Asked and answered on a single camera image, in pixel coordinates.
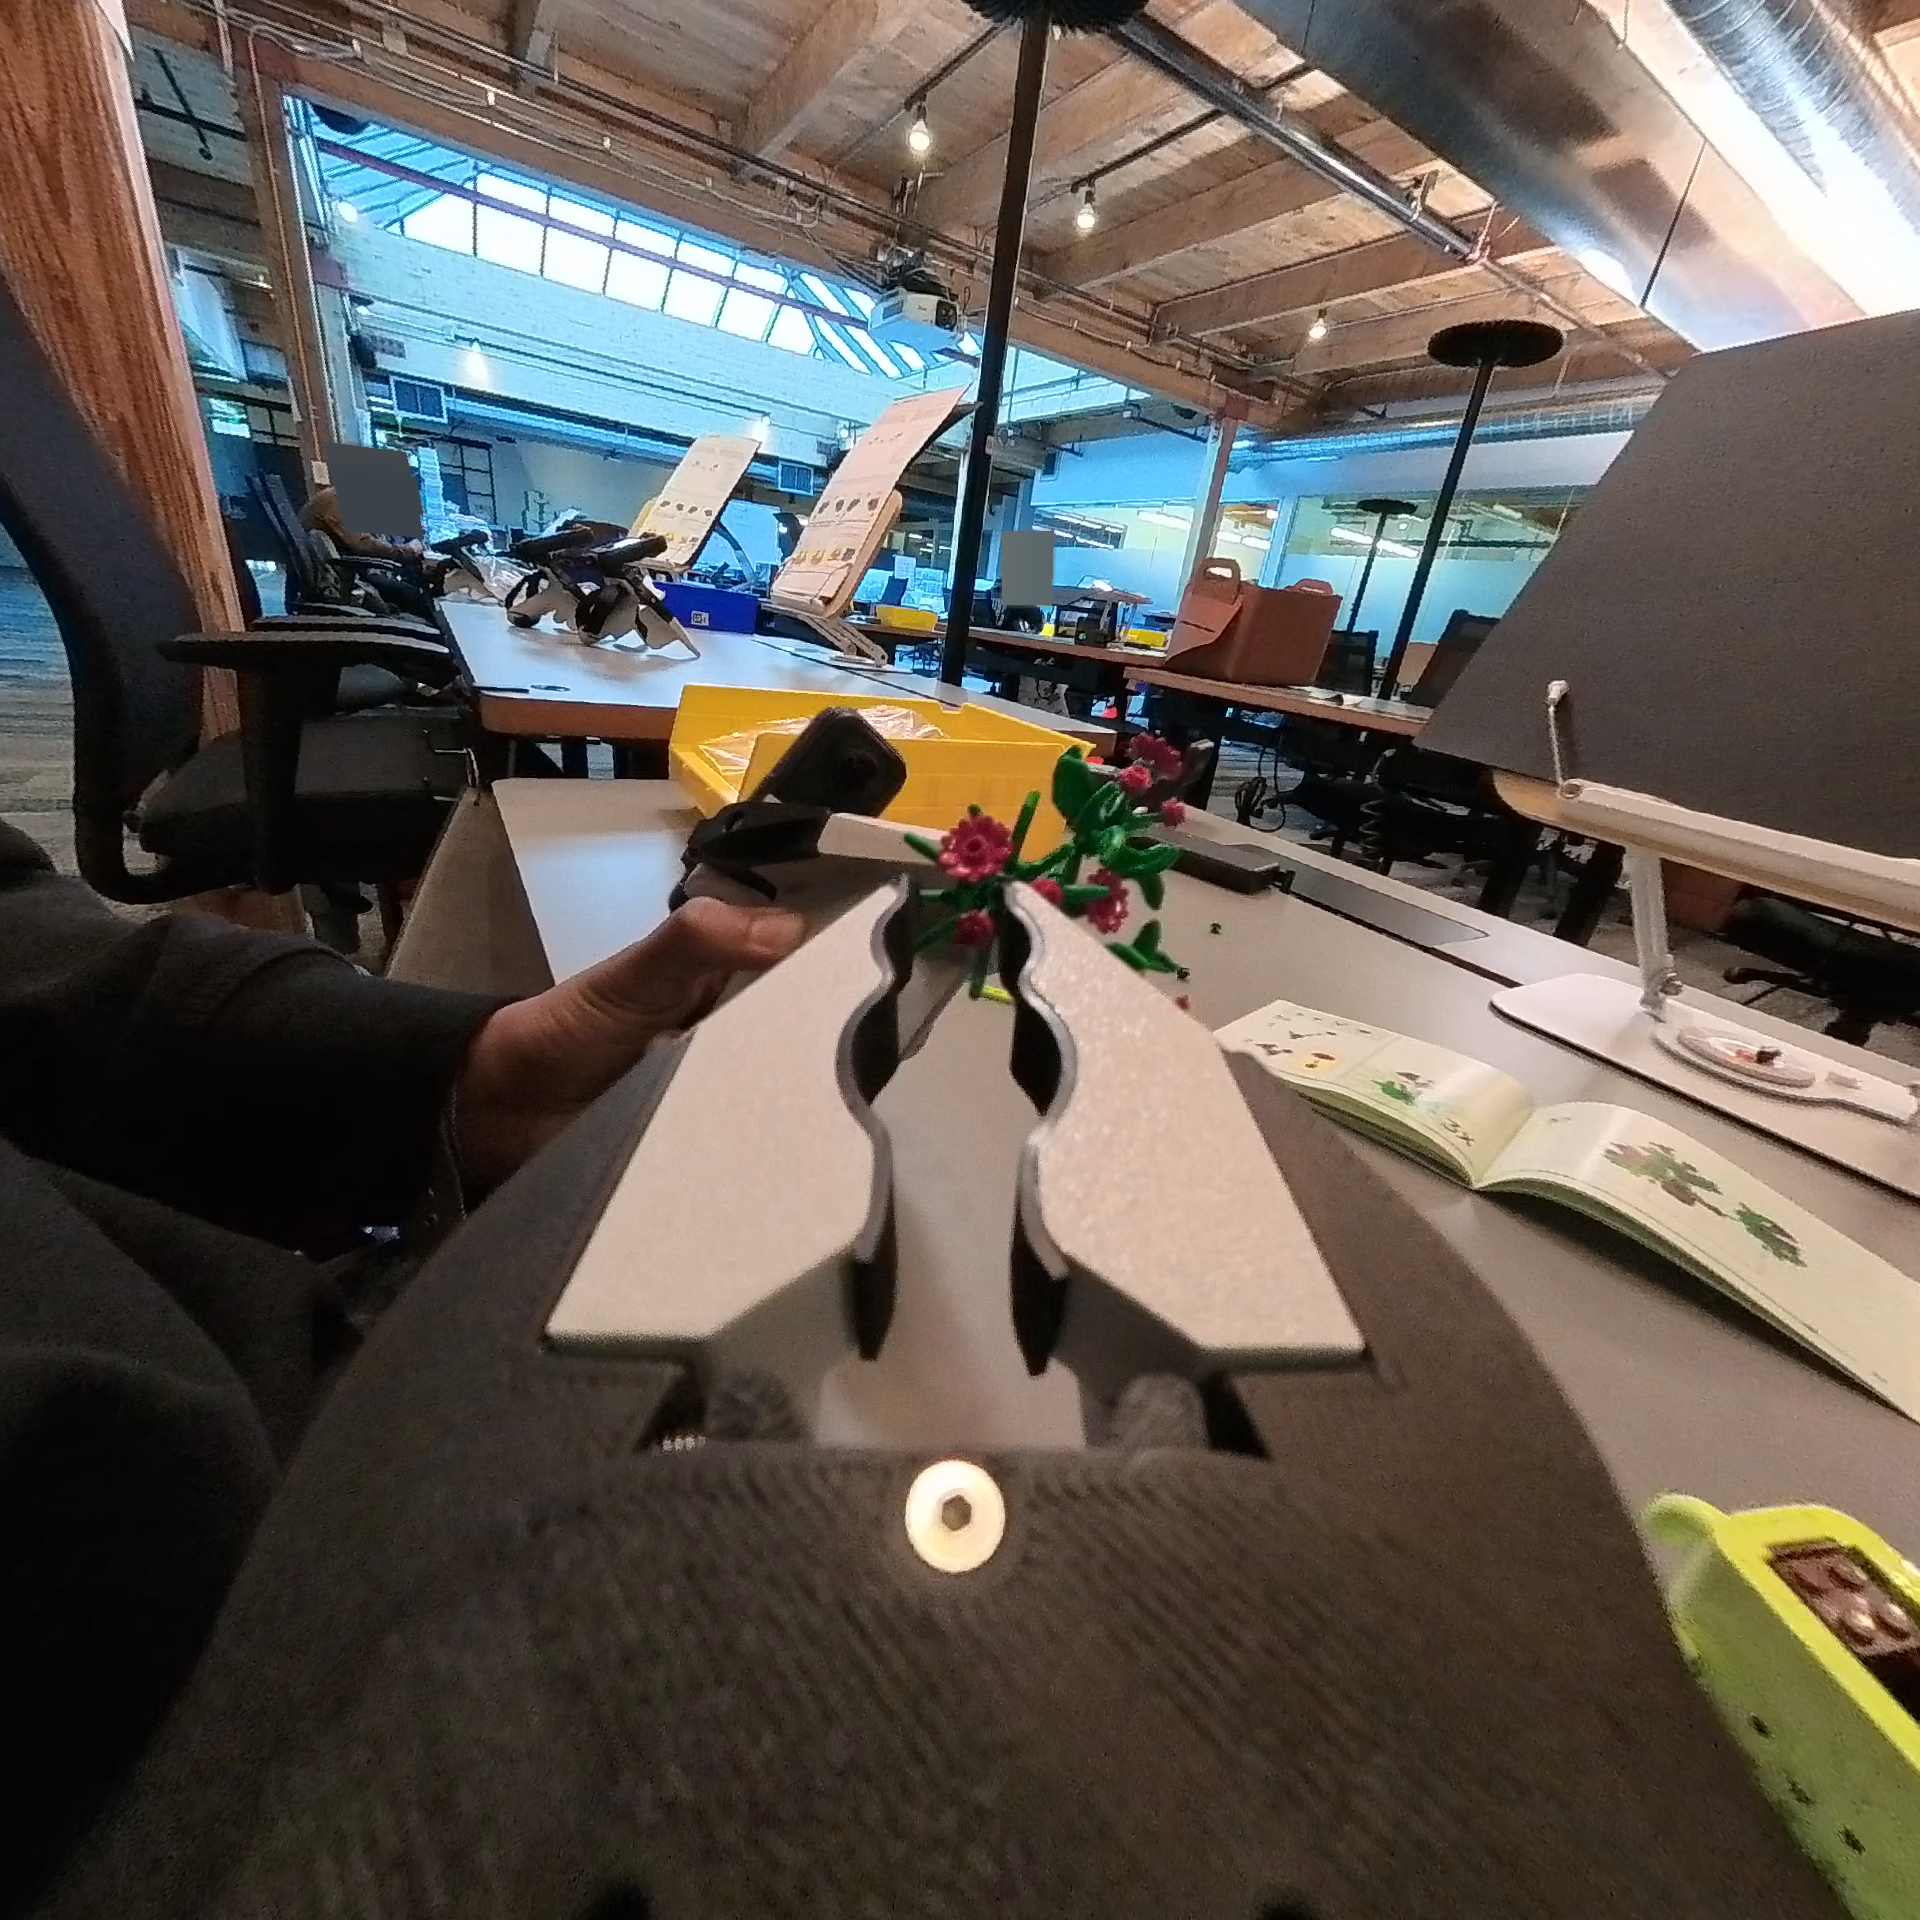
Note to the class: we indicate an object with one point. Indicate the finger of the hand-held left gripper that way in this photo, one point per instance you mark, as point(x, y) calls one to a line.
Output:
point(916, 1020)
point(884, 841)

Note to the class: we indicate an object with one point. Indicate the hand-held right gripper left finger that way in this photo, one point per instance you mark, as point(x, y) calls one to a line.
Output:
point(721, 1185)

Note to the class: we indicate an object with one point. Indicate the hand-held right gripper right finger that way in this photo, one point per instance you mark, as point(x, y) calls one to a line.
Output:
point(1185, 1201)

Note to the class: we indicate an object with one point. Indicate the small toy flower sprig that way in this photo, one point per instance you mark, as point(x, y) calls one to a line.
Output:
point(973, 852)

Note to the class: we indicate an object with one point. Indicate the toy flower plant brown base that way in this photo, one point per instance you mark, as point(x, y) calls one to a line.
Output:
point(1108, 855)

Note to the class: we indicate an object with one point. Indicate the person's left forearm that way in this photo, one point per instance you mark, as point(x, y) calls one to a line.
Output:
point(253, 1051)

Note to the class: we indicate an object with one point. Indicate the person's left hand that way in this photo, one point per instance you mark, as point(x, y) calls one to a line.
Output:
point(598, 1020)

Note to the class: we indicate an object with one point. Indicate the yellow plastic bin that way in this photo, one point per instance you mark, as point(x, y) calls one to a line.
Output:
point(960, 764)

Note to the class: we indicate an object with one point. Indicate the long pale desk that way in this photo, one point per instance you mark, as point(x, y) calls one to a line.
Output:
point(750, 676)

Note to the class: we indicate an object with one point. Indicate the small blue bin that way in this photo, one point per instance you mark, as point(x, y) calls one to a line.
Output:
point(698, 605)

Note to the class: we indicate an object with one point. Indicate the idle hand-held gripper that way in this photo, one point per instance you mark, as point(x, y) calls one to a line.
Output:
point(629, 597)
point(550, 580)

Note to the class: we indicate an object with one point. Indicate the tall tan poster board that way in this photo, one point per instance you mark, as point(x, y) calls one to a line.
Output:
point(868, 494)

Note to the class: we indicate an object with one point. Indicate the small tan poster board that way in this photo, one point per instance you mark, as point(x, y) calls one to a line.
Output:
point(698, 494)

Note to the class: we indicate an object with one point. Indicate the black flat box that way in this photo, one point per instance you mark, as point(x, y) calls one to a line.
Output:
point(1230, 863)

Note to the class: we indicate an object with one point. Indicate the open instruction booklet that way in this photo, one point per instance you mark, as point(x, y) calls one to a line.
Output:
point(1576, 1172)

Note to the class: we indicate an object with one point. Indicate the brown top desk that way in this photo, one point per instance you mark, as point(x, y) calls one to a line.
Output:
point(1275, 693)

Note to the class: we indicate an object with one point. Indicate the black pole lamp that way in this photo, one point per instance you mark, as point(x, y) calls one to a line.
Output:
point(996, 375)
point(1462, 481)

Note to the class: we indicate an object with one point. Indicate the brown cardboard carrier box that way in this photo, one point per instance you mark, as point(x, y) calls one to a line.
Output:
point(1260, 629)

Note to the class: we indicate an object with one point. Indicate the ceiling projector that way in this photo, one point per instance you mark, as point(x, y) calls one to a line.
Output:
point(914, 313)

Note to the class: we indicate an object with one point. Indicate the large black office chair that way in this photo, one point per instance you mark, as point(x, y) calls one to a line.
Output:
point(299, 780)

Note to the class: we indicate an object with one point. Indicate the small dark toy piece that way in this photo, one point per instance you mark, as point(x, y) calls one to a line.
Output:
point(1769, 1059)

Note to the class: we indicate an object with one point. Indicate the lime green toy planter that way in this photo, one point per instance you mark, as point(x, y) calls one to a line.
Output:
point(1769, 1682)

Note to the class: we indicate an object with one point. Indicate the black board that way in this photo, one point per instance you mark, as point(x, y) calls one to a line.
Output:
point(1710, 571)

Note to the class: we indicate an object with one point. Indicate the wooden pillar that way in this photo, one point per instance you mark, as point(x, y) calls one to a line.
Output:
point(89, 300)

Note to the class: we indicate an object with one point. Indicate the large ceiling duct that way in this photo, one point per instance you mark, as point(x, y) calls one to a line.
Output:
point(1650, 182)

